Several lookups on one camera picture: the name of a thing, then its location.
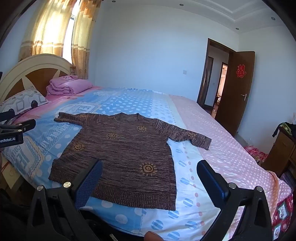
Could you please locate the window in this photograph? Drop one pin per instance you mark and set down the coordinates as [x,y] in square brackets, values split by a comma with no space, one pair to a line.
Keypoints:
[69,32]

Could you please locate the red cloth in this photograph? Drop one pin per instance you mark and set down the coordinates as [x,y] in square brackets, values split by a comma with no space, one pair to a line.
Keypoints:
[256,154]

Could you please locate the brown knitted sweater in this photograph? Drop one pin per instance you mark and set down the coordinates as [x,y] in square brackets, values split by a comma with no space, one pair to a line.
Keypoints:
[129,157]

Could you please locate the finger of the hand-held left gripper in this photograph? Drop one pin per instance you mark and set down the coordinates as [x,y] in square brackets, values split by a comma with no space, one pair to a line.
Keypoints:
[25,125]
[7,115]

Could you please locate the blue pink printed bedsheet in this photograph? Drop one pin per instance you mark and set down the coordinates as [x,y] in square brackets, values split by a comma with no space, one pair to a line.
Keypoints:
[219,150]

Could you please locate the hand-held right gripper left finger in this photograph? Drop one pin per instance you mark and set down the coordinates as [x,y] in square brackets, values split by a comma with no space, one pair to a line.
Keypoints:
[89,183]

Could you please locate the red patterned blanket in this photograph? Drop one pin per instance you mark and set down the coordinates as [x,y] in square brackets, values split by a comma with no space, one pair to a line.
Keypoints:
[282,215]

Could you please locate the yellow patterned curtain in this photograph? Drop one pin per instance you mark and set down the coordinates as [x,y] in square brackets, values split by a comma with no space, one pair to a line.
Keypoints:
[84,34]
[48,25]

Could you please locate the folded pink quilt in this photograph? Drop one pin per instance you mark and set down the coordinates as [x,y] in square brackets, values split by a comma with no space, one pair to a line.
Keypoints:
[67,87]

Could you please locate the red paper door decoration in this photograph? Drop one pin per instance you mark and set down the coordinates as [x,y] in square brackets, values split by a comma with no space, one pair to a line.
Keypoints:
[241,71]

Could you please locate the wooden cabinet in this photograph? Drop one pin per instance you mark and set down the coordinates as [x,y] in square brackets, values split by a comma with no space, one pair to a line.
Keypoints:
[279,150]

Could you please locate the brown door frame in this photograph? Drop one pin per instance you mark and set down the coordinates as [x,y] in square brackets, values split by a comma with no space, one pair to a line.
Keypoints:
[209,58]

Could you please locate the white patterned pillow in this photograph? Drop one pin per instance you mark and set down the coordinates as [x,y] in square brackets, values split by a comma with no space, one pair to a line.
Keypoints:
[20,100]

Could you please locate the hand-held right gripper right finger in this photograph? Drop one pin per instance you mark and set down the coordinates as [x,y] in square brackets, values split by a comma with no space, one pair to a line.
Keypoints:
[211,185]

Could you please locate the person's right hand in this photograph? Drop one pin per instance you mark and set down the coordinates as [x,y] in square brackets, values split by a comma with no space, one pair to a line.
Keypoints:
[153,236]

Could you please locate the dark cloth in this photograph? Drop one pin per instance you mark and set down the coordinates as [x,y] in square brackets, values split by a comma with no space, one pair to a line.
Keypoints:
[285,128]

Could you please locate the brown wooden door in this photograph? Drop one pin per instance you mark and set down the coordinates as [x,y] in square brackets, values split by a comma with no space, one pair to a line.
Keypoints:
[238,104]

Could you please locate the cream wooden headboard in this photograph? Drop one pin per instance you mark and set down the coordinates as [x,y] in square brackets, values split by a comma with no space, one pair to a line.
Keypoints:
[41,62]

